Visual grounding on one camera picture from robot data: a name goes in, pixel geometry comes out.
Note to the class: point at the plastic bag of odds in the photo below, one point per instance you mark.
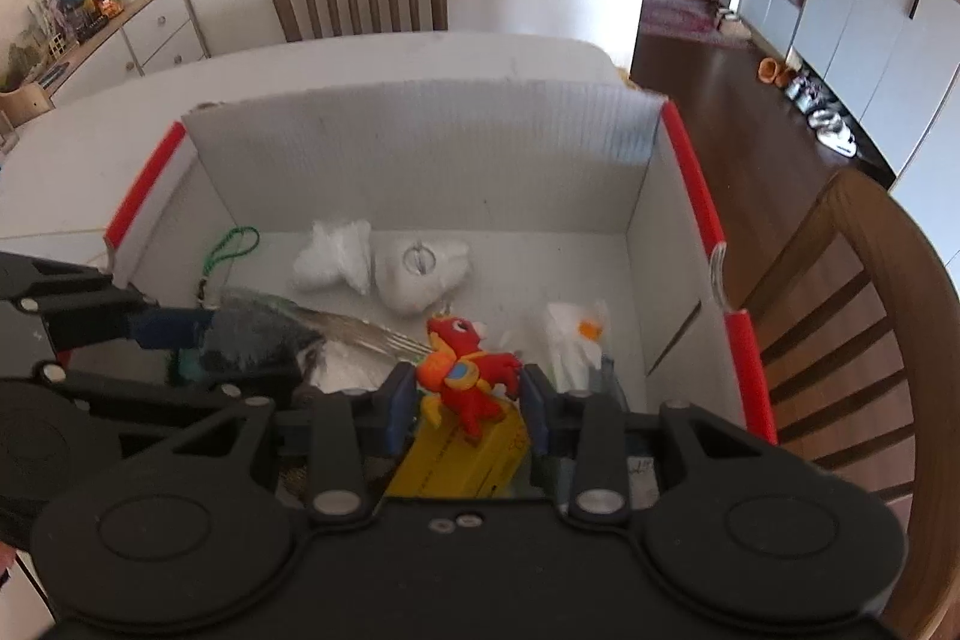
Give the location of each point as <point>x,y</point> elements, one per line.
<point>52,18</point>

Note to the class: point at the white wooden sideboard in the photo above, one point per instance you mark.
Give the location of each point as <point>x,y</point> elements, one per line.
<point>150,33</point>

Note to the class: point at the grey white sneakers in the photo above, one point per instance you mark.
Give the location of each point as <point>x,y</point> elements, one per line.
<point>825,119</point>

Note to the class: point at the red orange dragon toy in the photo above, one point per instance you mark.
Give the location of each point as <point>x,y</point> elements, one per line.
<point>465,377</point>

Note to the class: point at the white slippers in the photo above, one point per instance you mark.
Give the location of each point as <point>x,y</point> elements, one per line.
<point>731,21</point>

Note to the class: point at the white wrapper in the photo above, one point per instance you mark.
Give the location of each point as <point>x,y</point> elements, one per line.
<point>330,257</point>

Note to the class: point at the yellow small box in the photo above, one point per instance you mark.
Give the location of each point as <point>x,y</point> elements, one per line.
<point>450,464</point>

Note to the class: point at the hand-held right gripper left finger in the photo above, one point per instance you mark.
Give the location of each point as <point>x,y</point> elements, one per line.
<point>399,411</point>

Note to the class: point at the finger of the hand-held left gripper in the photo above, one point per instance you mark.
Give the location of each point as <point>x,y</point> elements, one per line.
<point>169,329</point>
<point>150,389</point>

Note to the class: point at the orange shoes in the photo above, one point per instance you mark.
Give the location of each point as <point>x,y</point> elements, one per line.
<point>774,72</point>

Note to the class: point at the white orange tissue pack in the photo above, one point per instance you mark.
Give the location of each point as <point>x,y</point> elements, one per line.
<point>574,340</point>

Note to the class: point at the red cardboard box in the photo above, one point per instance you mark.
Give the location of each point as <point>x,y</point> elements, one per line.
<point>450,160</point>

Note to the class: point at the white hallway cabinet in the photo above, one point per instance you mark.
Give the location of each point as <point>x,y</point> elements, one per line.
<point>862,25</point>

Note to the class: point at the orange lidded jar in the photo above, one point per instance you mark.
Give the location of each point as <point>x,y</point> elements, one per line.
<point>103,6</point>

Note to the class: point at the patterned door rug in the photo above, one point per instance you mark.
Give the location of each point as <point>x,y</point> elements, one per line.
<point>682,18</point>

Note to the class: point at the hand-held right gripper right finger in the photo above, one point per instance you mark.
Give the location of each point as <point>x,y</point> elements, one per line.
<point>540,411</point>

